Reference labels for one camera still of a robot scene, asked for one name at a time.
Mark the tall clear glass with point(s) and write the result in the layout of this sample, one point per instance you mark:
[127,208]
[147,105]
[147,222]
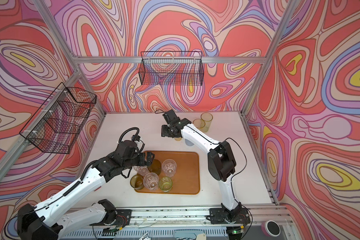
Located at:
[169,167]

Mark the pale green glass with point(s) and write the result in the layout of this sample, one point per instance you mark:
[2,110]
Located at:
[165,184]

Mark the clear faceted glass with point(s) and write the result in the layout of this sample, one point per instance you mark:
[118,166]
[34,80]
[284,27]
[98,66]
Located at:
[142,170]

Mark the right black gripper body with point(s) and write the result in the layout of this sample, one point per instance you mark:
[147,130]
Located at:
[167,131]

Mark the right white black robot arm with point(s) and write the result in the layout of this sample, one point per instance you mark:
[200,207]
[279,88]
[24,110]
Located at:
[221,160]

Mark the tall yellow glass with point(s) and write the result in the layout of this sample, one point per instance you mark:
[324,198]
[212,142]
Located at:
[199,124]

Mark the blue textured glass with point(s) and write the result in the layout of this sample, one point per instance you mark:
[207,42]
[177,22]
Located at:
[188,143]

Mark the short amber textured glass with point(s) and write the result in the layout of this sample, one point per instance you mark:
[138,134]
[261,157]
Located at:
[137,182]

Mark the tall olive textured glass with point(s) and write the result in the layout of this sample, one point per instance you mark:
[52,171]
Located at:
[155,167]

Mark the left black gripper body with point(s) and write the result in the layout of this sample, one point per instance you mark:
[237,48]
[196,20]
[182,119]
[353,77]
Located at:
[137,160]

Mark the tall light green glass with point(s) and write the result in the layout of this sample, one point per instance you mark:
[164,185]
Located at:
[207,118]

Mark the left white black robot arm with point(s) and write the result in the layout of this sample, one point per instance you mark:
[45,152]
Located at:
[50,220]

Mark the black wire basket back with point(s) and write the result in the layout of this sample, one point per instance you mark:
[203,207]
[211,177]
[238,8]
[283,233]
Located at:
[171,68]

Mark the pink tape roll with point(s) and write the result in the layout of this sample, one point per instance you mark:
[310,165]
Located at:
[271,229]

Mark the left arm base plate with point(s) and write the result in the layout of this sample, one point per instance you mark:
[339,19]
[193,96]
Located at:
[118,218]

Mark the brown plastic tray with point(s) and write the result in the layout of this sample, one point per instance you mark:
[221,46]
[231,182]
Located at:
[186,180]

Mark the clear glass back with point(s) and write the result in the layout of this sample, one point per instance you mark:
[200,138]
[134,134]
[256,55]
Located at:
[151,181]

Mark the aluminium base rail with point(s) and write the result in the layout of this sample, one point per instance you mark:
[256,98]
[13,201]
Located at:
[195,216]

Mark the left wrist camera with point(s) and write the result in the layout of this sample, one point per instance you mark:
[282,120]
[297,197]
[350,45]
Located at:
[136,138]

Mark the black wire basket left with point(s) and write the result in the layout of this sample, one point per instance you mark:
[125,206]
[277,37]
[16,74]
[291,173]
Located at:
[62,122]

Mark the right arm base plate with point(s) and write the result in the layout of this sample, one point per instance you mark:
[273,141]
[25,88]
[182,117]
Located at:
[221,216]

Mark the black wire basket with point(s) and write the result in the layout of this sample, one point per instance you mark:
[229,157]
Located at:
[171,68]
[62,122]

